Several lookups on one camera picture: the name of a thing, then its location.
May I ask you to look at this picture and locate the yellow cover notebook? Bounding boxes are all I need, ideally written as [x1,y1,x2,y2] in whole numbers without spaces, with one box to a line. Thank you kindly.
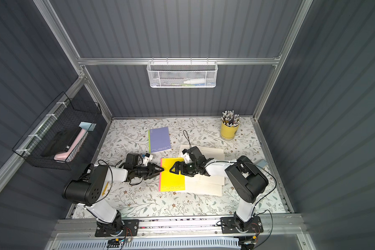
[159,158,185,192]

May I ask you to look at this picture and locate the cream lined notebook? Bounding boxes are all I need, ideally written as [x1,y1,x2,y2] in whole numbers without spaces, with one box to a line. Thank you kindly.
[180,146,225,196]

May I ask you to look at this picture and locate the purple cover notebook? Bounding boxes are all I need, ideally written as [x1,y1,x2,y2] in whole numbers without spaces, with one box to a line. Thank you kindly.
[149,127,171,153]

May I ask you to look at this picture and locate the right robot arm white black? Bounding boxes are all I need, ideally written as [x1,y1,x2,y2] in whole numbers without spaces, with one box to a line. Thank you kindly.
[169,146,269,232]

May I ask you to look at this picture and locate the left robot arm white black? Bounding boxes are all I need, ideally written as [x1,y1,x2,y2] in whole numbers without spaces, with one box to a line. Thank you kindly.
[62,153,164,237]

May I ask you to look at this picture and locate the yellow framed box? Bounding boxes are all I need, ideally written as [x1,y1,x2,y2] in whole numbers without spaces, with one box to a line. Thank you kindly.
[102,181,111,197]

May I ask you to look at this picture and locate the yellow pencil cup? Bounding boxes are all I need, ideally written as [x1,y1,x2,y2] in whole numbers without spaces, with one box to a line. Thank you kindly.
[220,123,239,140]

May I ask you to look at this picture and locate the bundle of pencils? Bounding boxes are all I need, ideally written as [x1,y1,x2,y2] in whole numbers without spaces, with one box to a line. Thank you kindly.
[221,110,241,127]

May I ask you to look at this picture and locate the light blue sticky notes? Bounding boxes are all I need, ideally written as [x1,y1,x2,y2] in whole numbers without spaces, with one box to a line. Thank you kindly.
[79,121,96,131]

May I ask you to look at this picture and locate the light blue phone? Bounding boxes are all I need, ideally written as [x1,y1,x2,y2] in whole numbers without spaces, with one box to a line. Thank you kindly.
[256,159,268,169]

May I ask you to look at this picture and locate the pink stapler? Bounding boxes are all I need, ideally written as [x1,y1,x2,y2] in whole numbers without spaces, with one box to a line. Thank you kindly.
[54,129,88,162]

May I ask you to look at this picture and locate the black pouch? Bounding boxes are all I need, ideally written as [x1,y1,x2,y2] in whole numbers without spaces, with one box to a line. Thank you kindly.
[41,127,81,157]

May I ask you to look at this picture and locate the white tube in basket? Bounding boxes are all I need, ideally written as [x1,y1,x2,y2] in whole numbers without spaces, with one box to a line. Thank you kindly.
[183,78,206,86]

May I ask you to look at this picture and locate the black wire wall basket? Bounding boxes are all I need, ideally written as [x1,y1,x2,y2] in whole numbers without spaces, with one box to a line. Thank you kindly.
[12,96,102,170]

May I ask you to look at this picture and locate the white wire mesh basket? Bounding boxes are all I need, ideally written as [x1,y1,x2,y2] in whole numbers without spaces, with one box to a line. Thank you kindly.
[146,62,218,88]

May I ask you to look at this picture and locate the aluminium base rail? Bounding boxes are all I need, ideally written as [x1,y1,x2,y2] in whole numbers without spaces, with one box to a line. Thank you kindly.
[50,212,307,240]

